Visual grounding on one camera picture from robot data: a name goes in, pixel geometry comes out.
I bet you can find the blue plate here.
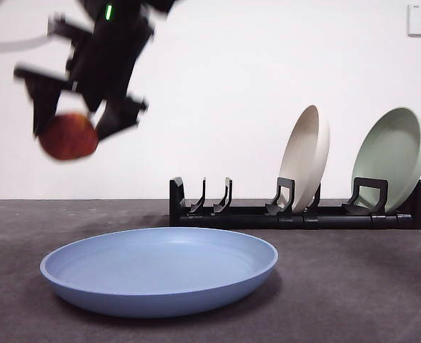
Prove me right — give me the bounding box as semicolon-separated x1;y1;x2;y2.
39;227;279;318

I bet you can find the red apple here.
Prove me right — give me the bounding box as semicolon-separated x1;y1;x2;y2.
38;111;99;161

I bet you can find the green plate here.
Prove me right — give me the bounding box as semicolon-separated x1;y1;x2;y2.
351;106;421;214

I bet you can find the beige plate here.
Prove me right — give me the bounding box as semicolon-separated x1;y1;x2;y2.
278;104;331;213

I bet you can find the grey flat cable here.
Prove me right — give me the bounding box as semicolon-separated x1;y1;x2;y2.
0;0;56;54

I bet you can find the black plate rack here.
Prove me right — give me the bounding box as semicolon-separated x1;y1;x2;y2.
169;176;421;230

